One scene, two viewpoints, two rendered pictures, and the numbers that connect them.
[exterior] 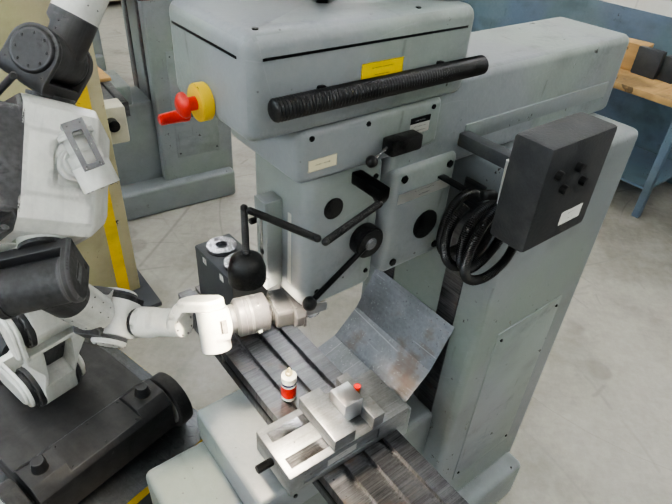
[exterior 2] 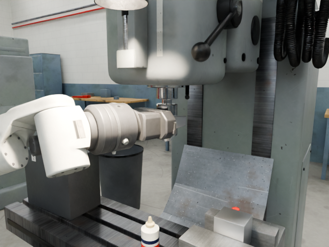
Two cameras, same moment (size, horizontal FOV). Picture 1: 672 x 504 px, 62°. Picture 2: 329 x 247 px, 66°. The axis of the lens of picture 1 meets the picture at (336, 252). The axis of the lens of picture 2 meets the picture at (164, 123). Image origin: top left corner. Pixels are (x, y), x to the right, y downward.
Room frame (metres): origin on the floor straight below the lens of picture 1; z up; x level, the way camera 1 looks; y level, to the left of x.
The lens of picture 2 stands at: (0.45, 0.21, 1.32)
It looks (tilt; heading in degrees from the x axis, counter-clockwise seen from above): 10 degrees down; 344
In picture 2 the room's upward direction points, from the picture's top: straight up
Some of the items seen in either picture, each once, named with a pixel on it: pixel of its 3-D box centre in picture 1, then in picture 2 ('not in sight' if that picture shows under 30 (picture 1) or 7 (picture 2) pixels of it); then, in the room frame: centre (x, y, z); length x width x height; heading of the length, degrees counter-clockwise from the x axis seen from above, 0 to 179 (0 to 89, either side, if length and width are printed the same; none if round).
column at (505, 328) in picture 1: (454, 334); (243, 202); (1.38, -0.42, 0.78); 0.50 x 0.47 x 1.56; 130
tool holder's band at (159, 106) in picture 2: not in sight; (166, 106); (0.98, 0.05, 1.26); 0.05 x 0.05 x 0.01
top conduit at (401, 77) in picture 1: (389, 84); not in sight; (0.89, -0.07, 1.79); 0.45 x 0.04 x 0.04; 130
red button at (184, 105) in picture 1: (187, 104); not in sight; (0.82, 0.25, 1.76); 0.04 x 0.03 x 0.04; 40
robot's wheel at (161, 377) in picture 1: (169, 399); not in sight; (1.25, 0.55, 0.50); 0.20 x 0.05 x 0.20; 55
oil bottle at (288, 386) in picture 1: (288, 382); (150, 239); (0.96, 0.10, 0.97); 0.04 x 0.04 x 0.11
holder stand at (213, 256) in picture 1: (232, 279); (61, 174); (1.31, 0.31, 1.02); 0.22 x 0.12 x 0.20; 42
